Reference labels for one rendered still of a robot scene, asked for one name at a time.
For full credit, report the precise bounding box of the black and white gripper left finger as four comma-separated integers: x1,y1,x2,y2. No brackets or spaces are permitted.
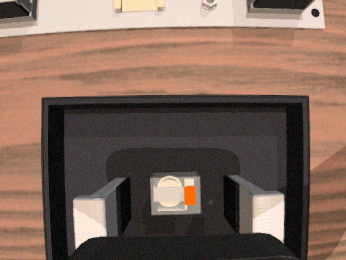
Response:
73,178,131,249

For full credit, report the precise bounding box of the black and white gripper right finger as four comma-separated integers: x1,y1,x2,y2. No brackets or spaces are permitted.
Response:
224,175,284,244

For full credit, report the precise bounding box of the black tray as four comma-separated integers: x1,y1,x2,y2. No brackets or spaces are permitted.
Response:
41,95,310,260

